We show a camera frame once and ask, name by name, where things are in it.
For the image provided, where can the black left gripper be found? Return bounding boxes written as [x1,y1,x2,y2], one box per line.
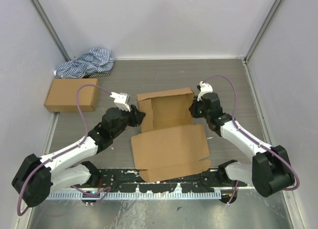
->
[112,105,147,138]

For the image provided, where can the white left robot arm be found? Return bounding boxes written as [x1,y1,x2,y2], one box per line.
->
[11,105,146,208]

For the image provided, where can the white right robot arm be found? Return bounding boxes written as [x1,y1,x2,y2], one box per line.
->
[189,92,297,197]

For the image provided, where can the closed brown cardboard box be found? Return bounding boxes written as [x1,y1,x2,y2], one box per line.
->
[44,78,99,112]

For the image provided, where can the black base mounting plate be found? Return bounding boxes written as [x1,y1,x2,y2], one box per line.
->
[79,168,235,193]

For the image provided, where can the blue striped cloth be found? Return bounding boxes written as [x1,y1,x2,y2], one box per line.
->
[53,48,115,78]

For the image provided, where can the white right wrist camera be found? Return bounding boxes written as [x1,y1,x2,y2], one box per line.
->
[197,81,213,101]

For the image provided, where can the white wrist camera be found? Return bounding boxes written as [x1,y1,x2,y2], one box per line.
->
[110,92,131,112]
[197,81,213,101]

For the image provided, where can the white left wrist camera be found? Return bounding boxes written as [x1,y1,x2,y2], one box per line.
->
[110,92,131,112]

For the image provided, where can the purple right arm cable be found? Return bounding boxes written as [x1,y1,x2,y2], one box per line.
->
[203,75,300,205]

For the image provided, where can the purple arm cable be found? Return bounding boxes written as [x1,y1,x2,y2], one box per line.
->
[203,75,300,205]
[16,84,114,217]

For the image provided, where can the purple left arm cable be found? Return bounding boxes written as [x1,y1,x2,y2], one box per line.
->
[16,84,114,217]

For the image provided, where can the white slotted cable duct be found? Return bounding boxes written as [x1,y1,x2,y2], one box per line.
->
[47,190,222,201]

